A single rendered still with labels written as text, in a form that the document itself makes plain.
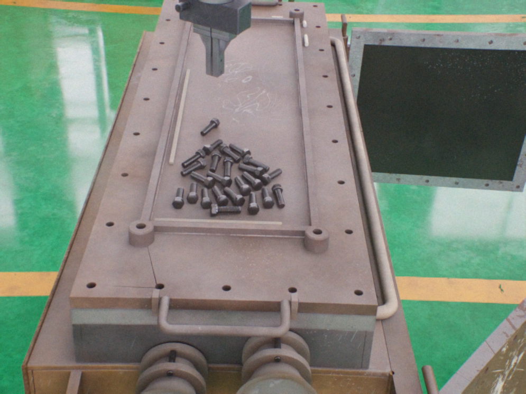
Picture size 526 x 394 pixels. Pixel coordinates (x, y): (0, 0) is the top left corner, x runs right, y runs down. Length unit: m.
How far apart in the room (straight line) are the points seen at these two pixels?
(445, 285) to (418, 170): 0.81
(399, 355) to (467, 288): 2.14
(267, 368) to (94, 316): 0.27
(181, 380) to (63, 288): 0.32
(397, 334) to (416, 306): 1.95
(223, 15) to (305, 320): 0.59
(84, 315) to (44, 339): 0.13
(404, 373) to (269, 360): 0.23
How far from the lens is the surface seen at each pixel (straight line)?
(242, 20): 1.42
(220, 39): 1.46
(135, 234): 1.22
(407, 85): 2.55
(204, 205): 1.31
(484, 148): 2.71
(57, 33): 5.64
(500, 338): 1.36
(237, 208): 1.30
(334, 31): 2.42
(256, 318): 1.16
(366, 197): 1.58
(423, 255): 3.52
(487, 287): 3.43
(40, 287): 3.32
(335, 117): 1.63
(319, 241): 1.21
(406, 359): 1.27
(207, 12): 1.44
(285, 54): 1.91
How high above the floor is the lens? 2.12
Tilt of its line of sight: 33 degrees down
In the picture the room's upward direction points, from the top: 3 degrees clockwise
